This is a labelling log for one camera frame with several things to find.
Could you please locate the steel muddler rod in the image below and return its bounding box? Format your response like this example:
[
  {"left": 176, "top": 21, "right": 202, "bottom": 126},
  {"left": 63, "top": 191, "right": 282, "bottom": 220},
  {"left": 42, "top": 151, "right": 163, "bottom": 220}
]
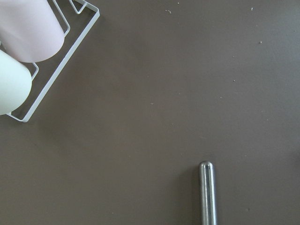
[{"left": 199, "top": 161, "right": 218, "bottom": 225}]

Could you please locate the white plastic cup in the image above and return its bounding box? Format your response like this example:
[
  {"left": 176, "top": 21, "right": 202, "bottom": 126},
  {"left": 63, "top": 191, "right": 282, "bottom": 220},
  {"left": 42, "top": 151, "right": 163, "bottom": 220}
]
[{"left": 0, "top": 51, "right": 32, "bottom": 115}]

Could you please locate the pink plastic cup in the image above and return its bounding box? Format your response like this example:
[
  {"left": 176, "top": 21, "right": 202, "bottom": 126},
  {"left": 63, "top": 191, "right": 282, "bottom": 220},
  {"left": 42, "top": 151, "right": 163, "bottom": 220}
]
[{"left": 0, "top": 0, "right": 65, "bottom": 63}]

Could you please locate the white wire cup rack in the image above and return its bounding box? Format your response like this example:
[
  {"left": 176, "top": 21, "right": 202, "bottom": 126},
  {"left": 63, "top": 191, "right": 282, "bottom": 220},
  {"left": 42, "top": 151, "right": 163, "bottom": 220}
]
[{"left": 6, "top": 0, "right": 100, "bottom": 123}]

